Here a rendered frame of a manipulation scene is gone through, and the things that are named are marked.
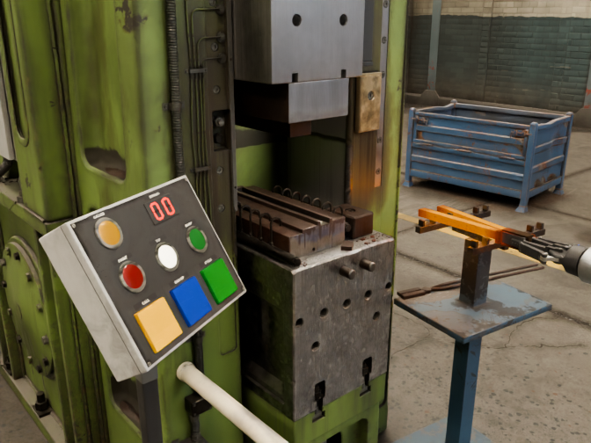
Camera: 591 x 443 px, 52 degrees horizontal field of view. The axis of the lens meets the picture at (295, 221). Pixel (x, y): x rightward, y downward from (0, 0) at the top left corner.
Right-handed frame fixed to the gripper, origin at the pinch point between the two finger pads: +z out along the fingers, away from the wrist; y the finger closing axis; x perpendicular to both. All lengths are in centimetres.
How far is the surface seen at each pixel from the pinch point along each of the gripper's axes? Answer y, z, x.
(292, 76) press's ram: -51, 29, 43
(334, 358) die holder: -41, 24, -34
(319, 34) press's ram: -44, 28, 52
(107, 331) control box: -107, -3, 6
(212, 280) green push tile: -84, 6, 6
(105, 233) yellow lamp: -104, 3, 21
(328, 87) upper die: -40, 29, 40
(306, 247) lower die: -47, 29, -1
